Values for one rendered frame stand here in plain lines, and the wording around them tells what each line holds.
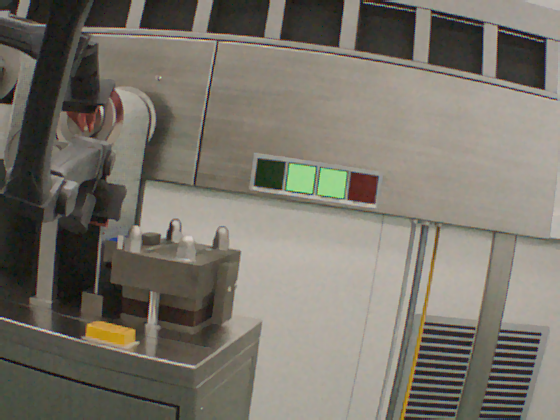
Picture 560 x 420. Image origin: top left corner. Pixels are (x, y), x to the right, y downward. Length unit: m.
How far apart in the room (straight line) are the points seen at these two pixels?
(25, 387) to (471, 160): 1.04
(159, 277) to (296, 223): 2.70
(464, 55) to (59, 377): 1.12
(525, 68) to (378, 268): 2.38
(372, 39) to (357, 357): 2.47
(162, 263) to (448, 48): 0.78
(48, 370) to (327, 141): 0.81
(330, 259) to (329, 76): 2.40
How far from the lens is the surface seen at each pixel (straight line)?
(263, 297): 4.82
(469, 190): 2.41
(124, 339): 1.90
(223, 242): 2.43
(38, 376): 1.97
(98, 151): 1.90
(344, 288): 4.78
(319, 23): 2.52
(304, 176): 2.42
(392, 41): 2.50
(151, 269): 2.11
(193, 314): 2.16
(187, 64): 2.47
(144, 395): 1.91
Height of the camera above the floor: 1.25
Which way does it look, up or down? 3 degrees down
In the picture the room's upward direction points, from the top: 8 degrees clockwise
